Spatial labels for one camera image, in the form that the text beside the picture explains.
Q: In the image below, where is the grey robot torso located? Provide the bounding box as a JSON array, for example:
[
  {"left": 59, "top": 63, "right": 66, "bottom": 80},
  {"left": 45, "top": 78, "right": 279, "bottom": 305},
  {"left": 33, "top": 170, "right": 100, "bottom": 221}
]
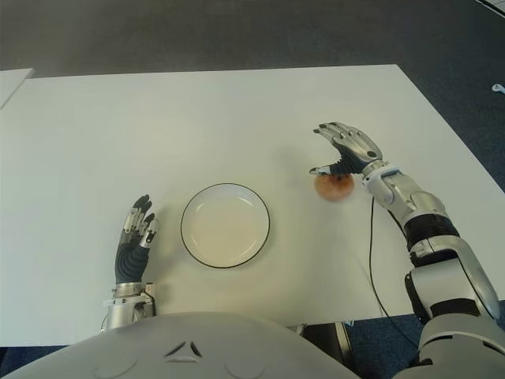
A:
[{"left": 0, "top": 311, "right": 425, "bottom": 379}]

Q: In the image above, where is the white side table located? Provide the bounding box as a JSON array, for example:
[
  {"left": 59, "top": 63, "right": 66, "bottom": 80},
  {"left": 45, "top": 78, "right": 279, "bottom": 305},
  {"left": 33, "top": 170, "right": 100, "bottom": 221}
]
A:
[{"left": 0, "top": 68, "right": 35, "bottom": 111}]

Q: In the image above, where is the red yellow apple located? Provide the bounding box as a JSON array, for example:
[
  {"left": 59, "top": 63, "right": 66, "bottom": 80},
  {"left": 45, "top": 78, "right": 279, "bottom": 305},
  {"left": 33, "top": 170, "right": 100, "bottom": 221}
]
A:
[{"left": 313, "top": 173, "right": 354, "bottom": 204}]

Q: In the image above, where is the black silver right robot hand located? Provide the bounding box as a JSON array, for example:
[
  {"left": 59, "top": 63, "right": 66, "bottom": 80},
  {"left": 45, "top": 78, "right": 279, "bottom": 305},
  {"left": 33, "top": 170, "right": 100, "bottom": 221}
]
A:
[{"left": 309, "top": 121, "right": 386, "bottom": 177}]

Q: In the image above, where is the white plate with black rim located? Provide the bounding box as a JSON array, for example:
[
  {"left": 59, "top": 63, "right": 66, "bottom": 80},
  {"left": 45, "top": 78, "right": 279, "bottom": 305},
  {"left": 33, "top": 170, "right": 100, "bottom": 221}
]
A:
[{"left": 180, "top": 182, "right": 272, "bottom": 270}]

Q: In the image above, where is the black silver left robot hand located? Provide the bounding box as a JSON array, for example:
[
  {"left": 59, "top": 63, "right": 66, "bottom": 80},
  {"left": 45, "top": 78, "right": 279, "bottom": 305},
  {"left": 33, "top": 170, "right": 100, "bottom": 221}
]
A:
[{"left": 113, "top": 193, "right": 158, "bottom": 286}]

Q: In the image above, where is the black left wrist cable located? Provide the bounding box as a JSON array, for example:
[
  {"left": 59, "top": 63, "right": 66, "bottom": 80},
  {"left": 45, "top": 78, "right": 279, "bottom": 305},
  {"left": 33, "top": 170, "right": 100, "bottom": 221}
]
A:
[{"left": 144, "top": 283, "right": 158, "bottom": 317}]

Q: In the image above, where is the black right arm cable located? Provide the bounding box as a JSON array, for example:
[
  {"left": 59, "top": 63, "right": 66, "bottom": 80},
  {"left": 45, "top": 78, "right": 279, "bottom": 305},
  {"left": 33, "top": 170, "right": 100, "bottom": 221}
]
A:
[{"left": 368, "top": 196, "right": 420, "bottom": 353}]

